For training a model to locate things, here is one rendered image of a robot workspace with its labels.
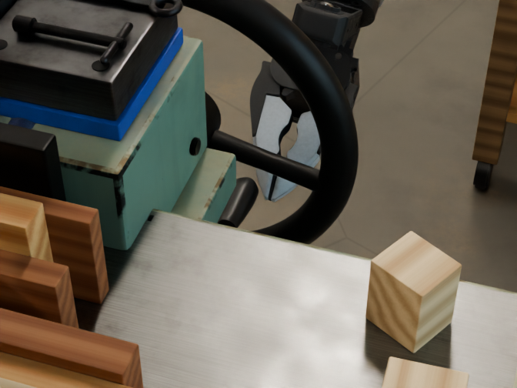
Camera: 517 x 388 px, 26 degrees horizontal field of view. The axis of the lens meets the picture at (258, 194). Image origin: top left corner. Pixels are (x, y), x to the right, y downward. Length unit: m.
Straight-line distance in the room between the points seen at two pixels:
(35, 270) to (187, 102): 0.17
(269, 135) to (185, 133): 0.28
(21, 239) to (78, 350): 0.07
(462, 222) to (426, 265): 1.40
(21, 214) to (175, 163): 0.15
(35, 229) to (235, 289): 0.12
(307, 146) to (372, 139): 1.15
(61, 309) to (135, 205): 0.09
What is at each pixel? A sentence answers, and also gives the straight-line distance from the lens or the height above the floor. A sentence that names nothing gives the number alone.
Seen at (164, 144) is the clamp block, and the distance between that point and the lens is 0.67.
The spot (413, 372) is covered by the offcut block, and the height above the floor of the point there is 0.94.
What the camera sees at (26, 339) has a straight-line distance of 0.55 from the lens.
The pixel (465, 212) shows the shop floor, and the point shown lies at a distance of 2.00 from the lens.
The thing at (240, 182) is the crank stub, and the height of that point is 0.71.
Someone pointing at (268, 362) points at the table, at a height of 0.90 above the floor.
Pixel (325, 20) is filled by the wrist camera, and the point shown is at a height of 0.85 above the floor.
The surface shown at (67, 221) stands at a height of 0.96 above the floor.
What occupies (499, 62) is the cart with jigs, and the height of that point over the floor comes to 0.28.
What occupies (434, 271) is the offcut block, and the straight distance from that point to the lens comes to 0.58.
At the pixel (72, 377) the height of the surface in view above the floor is 0.94.
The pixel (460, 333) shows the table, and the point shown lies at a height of 0.90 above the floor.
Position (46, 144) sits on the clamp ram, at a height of 0.99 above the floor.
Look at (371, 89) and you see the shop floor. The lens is 2.24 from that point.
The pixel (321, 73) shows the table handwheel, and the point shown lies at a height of 0.89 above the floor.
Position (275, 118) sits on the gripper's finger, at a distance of 0.98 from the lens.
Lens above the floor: 1.37
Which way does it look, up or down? 43 degrees down
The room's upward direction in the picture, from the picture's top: straight up
